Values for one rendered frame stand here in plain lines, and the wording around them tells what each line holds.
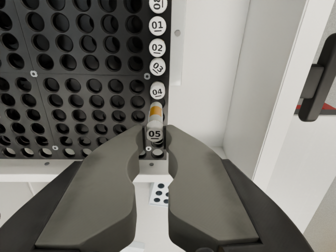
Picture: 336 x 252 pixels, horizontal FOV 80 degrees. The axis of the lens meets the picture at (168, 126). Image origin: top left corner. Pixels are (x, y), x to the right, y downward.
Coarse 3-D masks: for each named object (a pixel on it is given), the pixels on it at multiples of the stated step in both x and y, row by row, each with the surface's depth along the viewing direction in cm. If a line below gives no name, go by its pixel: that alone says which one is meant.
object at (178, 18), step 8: (176, 0) 19; (184, 0) 19; (176, 8) 19; (184, 8) 19; (176, 16) 19; (184, 16) 19; (176, 24) 20; (184, 24) 20; (176, 32) 20; (176, 40) 20; (176, 48) 21; (176, 56) 21; (176, 64) 22; (176, 72) 22; (176, 80) 22
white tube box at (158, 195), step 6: (150, 186) 41; (156, 186) 37; (162, 186) 38; (150, 192) 39; (156, 192) 39; (162, 192) 38; (150, 198) 38; (156, 198) 40; (162, 198) 39; (150, 204) 39; (156, 204) 39; (162, 204) 40
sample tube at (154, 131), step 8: (152, 104) 17; (160, 104) 17; (152, 112) 15; (160, 112) 16; (152, 120) 14; (160, 120) 14; (152, 128) 13; (160, 128) 13; (152, 136) 13; (160, 136) 13
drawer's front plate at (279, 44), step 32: (256, 0) 19; (288, 0) 14; (320, 0) 12; (256, 32) 19; (288, 32) 14; (320, 32) 13; (256, 64) 18; (288, 64) 14; (256, 96) 18; (288, 96) 15; (256, 128) 18; (256, 160) 18
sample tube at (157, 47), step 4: (152, 40) 15; (156, 40) 14; (160, 40) 15; (152, 44) 15; (156, 44) 15; (160, 44) 15; (164, 44) 15; (152, 48) 15; (156, 48) 15; (160, 48) 15; (164, 48) 15; (152, 52) 15; (156, 52) 15; (160, 52) 15; (156, 56) 15
